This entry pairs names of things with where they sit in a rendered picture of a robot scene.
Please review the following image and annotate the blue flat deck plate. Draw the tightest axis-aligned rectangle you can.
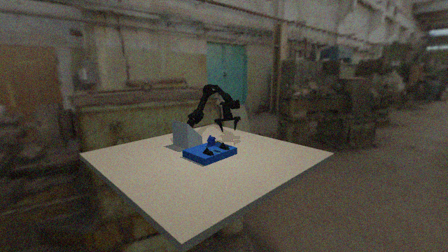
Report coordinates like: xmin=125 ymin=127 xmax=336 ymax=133
xmin=182 ymin=142 xmax=237 ymax=166

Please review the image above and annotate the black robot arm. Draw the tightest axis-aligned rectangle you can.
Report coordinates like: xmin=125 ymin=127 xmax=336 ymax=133
xmin=187 ymin=84 xmax=240 ymax=127

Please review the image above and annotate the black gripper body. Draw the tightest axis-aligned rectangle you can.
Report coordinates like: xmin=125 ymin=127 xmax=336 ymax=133
xmin=214 ymin=110 xmax=241 ymax=123

